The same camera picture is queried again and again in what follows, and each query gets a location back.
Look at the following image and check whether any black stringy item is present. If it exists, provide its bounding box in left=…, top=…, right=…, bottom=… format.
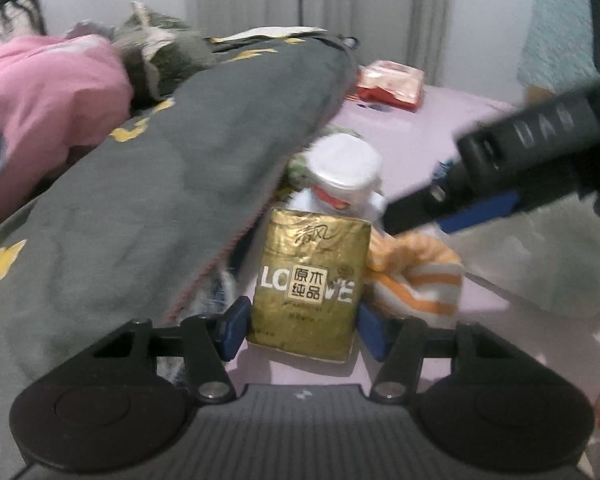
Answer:
left=0, top=0, right=49, bottom=56

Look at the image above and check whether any gold tissue packet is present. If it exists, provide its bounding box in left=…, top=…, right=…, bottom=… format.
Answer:
left=246, top=208, right=372, bottom=364

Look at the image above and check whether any white lidded bottle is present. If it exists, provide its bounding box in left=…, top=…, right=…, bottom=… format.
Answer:
left=290, top=134, right=387, bottom=225

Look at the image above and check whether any red and white packet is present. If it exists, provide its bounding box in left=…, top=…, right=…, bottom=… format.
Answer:
left=354, top=59, right=427, bottom=114

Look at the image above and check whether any light blue fuzzy cloth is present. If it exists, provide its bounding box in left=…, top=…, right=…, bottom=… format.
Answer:
left=516, top=0, right=600, bottom=107

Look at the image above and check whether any pink bed sheet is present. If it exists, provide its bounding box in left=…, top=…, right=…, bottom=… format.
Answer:
left=220, top=82, right=600, bottom=480

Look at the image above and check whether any orange striped sock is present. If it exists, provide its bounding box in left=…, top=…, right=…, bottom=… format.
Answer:
left=361, top=229, right=466, bottom=320

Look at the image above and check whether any pink garment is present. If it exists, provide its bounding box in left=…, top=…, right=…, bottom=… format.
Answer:
left=0, top=35, right=134, bottom=242

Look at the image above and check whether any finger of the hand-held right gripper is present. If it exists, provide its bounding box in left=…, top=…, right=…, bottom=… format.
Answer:
left=382, top=179, right=522, bottom=237

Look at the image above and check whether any clear plastic bag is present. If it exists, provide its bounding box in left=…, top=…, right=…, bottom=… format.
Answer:
left=457, top=204, right=600, bottom=320

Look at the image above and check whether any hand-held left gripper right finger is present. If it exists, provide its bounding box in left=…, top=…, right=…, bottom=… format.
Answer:
left=356, top=305, right=507, bottom=404

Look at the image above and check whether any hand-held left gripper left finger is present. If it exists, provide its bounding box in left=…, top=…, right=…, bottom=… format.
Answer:
left=92, top=296, right=254, bottom=405

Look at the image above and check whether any grey curtain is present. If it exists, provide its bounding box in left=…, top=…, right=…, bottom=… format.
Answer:
left=181, top=0, right=454, bottom=87

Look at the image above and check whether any grey blanket with yellow stars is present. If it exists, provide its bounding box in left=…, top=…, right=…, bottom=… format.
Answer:
left=0, top=27, right=359, bottom=473

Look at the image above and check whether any olive patterned cloth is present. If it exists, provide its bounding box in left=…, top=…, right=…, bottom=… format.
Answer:
left=111, top=2, right=217, bottom=107

